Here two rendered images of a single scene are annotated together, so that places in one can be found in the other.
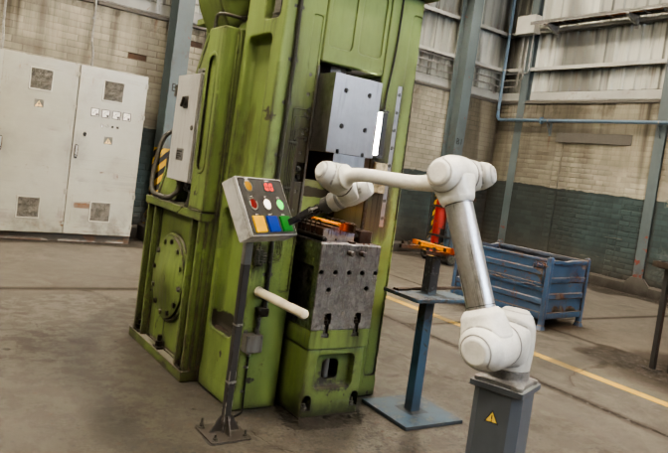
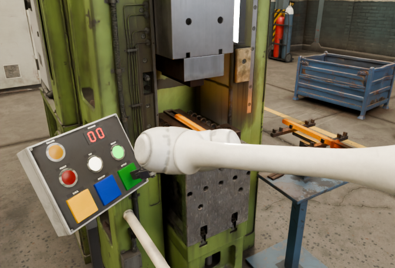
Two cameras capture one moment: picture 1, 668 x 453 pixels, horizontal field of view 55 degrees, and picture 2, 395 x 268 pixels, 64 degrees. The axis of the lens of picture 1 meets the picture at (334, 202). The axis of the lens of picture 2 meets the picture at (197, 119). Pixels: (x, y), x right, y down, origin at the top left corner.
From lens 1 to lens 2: 2.02 m
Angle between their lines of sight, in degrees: 19
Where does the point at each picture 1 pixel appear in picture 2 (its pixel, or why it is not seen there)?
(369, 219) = (236, 109)
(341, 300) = (216, 210)
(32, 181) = (9, 54)
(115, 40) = not seen: outside the picture
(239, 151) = (84, 59)
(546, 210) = (347, 16)
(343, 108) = not seen: outside the picture
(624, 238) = not seen: outside the picture
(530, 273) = (354, 79)
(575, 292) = (385, 87)
